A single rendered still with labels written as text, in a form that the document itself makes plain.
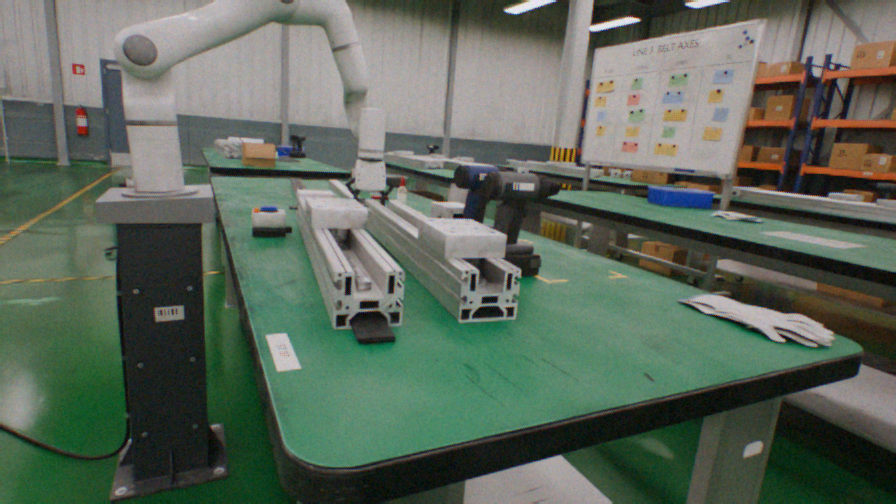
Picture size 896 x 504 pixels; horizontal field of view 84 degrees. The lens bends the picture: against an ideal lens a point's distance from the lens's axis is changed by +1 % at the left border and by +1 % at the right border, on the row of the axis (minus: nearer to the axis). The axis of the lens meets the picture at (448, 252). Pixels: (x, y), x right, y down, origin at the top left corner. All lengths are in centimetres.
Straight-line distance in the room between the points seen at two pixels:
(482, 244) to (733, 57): 332
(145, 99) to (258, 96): 1099
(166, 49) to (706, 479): 151
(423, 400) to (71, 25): 1235
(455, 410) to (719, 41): 375
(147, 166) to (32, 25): 1130
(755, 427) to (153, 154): 150
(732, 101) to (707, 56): 40
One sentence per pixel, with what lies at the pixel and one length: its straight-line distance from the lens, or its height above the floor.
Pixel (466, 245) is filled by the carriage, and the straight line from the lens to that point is 82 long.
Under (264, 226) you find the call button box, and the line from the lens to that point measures 133.
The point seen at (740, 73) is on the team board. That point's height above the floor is 163.
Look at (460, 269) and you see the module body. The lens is 76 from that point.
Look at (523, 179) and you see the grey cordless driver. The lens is 105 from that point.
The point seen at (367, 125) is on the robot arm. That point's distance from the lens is 166.
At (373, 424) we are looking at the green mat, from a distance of 51.
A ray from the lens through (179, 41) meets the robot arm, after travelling 154.
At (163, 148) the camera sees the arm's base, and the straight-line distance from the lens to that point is 155.
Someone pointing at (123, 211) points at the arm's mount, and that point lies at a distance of 152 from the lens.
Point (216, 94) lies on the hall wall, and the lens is 1248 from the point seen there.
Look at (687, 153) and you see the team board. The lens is 407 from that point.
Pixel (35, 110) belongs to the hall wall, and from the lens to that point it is 1273.
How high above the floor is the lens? 105
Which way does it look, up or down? 13 degrees down
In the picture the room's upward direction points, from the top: 5 degrees clockwise
